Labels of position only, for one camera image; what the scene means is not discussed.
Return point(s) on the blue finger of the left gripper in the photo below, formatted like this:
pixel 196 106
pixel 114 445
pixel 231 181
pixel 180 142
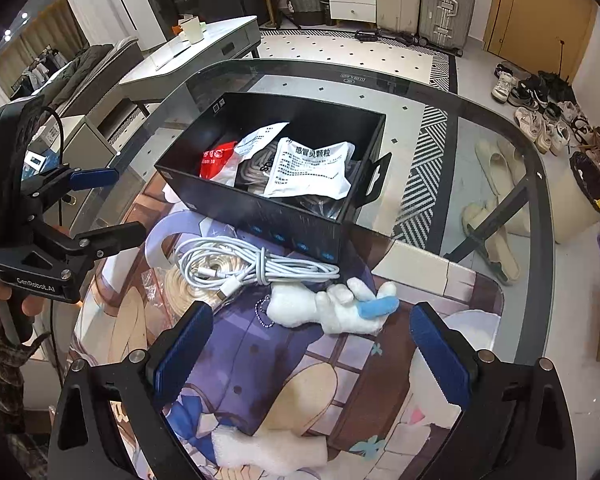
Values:
pixel 110 241
pixel 94 178

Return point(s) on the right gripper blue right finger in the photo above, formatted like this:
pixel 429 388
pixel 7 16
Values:
pixel 448 354

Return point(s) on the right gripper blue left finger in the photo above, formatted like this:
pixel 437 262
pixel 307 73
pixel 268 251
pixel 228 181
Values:
pixel 176 351

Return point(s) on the zip bag with white cable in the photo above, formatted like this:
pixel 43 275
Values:
pixel 169 292

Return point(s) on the white adidas plastic bag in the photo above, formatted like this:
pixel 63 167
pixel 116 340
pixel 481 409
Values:
pixel 252 159

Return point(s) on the white medicine sachet pack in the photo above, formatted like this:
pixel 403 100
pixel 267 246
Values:
pixel 299 171

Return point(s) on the red white snack packet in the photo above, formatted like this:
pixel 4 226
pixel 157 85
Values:
pixel 214 160

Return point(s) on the plaid sleeve left forearm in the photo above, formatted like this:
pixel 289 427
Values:
pixel 29 458

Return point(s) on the white plush toy blue horn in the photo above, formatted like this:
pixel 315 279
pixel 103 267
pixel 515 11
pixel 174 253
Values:
pixel 351 308

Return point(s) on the white low tv cabinet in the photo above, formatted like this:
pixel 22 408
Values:
pixel 173 63

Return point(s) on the beige slipper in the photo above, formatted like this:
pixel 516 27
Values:
pixel 504 168
pixel 495 250

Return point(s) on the anime printed desk mat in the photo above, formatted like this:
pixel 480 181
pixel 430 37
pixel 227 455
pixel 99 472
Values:
pixel 372 397

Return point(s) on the white foam piece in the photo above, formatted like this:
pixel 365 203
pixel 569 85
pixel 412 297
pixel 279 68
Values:
pixel 277 452

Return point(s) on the white cup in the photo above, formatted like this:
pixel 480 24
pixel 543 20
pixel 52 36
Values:
pixel 193 28

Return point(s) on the black cardboard box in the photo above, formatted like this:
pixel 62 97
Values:
pixel 314 225

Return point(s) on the white waste bin black bag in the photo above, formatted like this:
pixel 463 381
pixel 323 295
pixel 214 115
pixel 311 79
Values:
pixel 574 197

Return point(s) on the wooden door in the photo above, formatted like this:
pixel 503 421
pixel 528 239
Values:
pixel 547 35

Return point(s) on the silver aluminium suitcase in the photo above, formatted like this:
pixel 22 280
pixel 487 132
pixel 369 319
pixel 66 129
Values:
pixel 445 24

